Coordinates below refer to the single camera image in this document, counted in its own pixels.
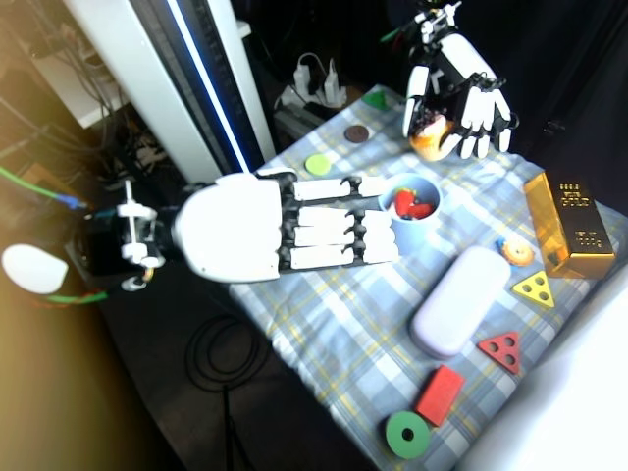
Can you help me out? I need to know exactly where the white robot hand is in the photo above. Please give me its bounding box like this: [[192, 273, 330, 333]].
[[401, 31, 520, 161], [174, 168, 401, 286]]

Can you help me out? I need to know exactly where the blueberry toy cupcake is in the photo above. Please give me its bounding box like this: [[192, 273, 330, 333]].
[[409, 110, 457, 161]]

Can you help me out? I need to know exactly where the strawberry toy cupcake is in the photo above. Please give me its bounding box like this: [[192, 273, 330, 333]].
[[387, 187, 437, 222]]

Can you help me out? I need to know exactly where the blue cup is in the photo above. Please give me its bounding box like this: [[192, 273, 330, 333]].
[[377, 172, 443, 256]]

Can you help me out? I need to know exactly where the green triangle block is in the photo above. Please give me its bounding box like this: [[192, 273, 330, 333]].
[[361, 89, 393, 110]]

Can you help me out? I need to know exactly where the green sandwich cookie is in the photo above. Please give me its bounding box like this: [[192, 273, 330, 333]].
[[303, 152, 334, 177]]

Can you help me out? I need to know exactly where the power strip with white plugs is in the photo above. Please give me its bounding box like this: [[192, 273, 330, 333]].
[[274, 52, 350, 112]]

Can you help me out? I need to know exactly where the blue plaid cloth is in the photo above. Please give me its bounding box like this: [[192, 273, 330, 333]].
[[228, 83, 628, 471]]

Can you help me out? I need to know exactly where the white column with blue stripe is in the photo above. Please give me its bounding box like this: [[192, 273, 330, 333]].
[[63, 0, 277, 192]]

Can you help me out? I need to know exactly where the toy gold bar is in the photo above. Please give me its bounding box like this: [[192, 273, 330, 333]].
[[523, 170, 617, 280]]

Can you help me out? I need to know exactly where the small orange toy tart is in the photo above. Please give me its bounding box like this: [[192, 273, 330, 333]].
[[494, 237, 536, 269]]

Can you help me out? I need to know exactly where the white shelf board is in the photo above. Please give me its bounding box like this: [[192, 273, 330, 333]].
[[28, 46, 130, 130]]

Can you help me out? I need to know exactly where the lilac glasses case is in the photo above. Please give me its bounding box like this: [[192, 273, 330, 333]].
[[409, 244, 513, 359]]

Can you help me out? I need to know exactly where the yellow triangle block with holes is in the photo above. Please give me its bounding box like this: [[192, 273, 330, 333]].
[[512, 269, 556, 309]]

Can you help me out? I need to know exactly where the red rectangular block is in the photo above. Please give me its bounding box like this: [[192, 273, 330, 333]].
[[414, 364, 466, 428]]

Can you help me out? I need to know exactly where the red triangle block with holes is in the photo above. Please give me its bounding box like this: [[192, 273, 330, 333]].
[[477, 331, 522, 376]]

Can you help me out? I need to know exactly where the white blurred foreground surface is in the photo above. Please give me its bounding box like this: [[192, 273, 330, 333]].
[[455, 274, 628, 471]]

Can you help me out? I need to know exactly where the black coiled cable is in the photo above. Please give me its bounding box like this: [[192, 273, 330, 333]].
[[184, 313, 271, 471]]

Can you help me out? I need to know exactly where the green cable with blue plug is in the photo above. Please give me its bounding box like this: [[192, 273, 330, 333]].
[[0, 165, 90, 211]]

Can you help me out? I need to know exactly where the green ring disc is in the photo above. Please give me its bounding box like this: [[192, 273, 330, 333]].
[[384, 410, 433, 461]]

